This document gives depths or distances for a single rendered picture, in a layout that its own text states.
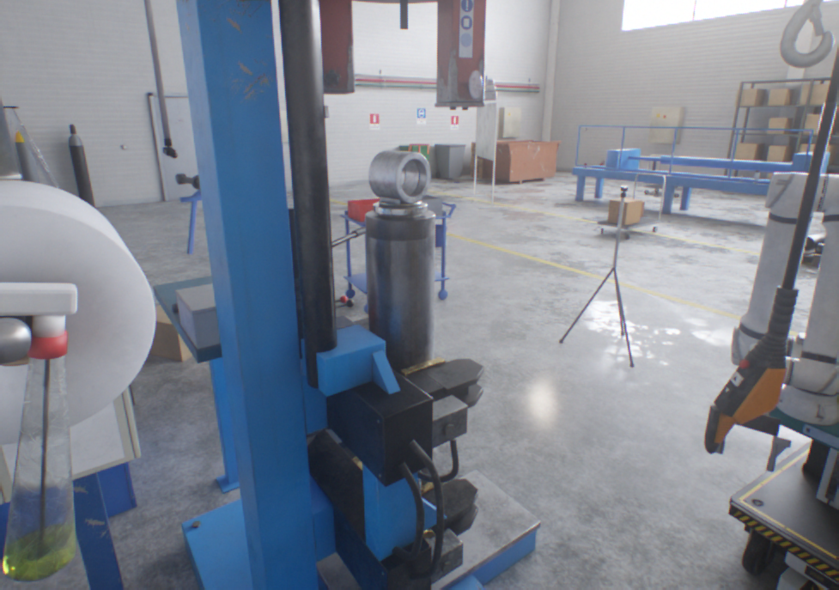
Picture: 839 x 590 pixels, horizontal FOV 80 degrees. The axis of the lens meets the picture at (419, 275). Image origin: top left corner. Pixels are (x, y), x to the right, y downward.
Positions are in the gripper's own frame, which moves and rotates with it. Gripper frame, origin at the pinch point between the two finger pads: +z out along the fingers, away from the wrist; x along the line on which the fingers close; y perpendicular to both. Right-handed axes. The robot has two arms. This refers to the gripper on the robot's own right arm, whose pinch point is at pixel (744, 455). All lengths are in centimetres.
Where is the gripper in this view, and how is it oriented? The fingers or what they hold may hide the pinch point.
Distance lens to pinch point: 187.3
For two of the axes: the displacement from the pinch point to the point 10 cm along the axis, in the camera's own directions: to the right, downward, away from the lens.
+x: -6.5, -1.2, 7.5
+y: 7.2, 2.1, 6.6
